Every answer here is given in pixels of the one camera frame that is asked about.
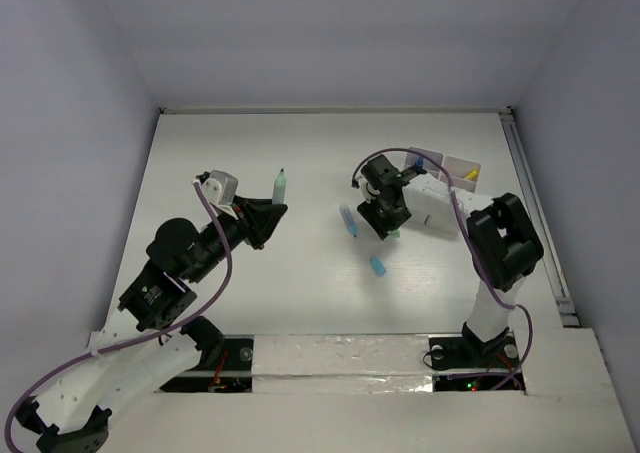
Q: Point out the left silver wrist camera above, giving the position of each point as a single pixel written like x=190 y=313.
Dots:
x=218 y=187

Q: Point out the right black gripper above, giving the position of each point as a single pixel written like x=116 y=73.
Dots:
x=382 y=225

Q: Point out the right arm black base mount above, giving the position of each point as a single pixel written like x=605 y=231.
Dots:
x=456 y=367

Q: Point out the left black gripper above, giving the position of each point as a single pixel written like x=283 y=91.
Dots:
x=251 y=223

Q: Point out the blue marker upright tip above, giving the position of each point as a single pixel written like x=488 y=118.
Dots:
x=348 y=220

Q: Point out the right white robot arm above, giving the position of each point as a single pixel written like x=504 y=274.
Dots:
x=498 y=232

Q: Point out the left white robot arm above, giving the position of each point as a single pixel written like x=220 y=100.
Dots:
x=150 y=337

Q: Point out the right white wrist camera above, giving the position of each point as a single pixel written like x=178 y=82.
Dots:
x=369 y=193

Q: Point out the aluminium side rail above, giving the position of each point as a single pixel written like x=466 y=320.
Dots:
x=564 y=303

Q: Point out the white marker yellow cap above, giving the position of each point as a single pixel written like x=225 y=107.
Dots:
x=473 y=174

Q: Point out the white divided organizer box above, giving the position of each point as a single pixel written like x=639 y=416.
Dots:
x=428 y=198

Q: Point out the short blue eraser cap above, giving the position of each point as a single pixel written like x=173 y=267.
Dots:
x=377 y=266

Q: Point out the grey green marker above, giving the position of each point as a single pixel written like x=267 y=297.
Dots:
x=279 y=187

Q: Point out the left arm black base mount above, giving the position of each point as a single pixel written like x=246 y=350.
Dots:
x=231 y=373

